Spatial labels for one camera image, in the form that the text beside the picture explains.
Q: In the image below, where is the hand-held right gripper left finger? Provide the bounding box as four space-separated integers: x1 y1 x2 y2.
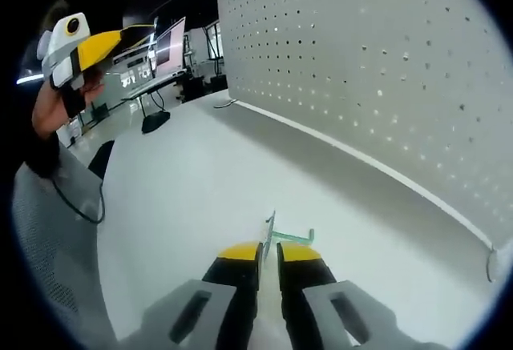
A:
118 240 265 350

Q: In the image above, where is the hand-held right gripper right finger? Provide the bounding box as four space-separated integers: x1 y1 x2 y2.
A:
276 241 446 350

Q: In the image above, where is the green hook assembly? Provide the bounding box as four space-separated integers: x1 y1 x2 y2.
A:
263 208 316 255

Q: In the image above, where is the white perforated mounting plate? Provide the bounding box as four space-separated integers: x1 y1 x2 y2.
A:
215 0 510 253

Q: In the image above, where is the person's left hand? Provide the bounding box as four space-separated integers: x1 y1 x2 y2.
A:
32 65 106 139

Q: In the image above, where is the grey computer monitor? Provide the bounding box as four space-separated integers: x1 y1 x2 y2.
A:
154 16 188 77

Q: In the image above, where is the dark equipment cart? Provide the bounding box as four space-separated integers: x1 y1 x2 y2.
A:
176 75 205 105

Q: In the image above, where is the white standing desk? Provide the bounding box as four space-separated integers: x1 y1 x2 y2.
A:
119 67 189 134

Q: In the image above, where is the black armrest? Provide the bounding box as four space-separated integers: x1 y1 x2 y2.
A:
87 139 116 181

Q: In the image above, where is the black cable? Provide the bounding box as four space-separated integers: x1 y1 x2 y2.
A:
50 177 106 224

